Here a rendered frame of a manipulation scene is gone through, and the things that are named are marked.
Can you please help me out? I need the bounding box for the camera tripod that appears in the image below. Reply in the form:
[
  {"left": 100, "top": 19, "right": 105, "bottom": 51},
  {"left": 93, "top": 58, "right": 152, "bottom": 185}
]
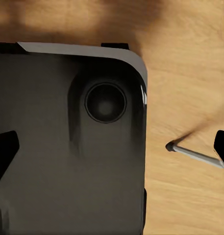
[{"left": 166, "top": 142, "right": 224, "bottom": 170}]

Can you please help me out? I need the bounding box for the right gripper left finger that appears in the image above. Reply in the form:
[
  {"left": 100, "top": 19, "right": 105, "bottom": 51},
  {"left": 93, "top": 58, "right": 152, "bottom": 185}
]
[{"left": 0, "top": 130, "right": 20, "bottom": 180}]

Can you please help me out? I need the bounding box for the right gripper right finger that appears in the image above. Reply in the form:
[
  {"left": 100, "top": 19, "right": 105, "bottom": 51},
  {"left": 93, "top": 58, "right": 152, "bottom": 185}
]
[{"left": 214, "top": 130, "right": 224, "bottom": 162}]

